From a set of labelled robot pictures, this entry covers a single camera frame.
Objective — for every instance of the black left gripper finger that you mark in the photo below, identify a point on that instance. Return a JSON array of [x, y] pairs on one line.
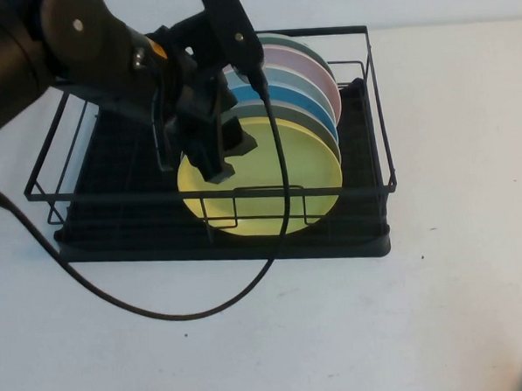
[[240, 141], [213, 169]]

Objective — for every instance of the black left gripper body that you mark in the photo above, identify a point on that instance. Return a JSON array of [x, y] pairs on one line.
[[194, 98]]

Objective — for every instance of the yellow plate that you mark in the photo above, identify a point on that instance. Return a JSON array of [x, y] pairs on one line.
[[303, 171]]

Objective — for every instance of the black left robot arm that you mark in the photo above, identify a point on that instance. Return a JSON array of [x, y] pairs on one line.
[[61, 52]]

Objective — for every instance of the bright blue plate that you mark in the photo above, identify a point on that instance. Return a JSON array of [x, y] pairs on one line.
[[293, 95]]

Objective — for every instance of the olive grey plate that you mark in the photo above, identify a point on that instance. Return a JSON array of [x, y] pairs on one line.
[[310, 125]]

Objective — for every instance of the pale blue-grey plate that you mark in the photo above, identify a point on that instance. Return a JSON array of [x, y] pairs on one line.
[[292, 76]]

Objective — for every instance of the pink plate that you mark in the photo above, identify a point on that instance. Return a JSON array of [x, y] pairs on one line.
[[291, 56]]

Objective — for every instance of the dark green plate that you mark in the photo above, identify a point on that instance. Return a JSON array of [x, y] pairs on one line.
[[290, 38]]

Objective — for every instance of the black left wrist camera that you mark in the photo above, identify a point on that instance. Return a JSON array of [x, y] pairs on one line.
[[230, 26]]

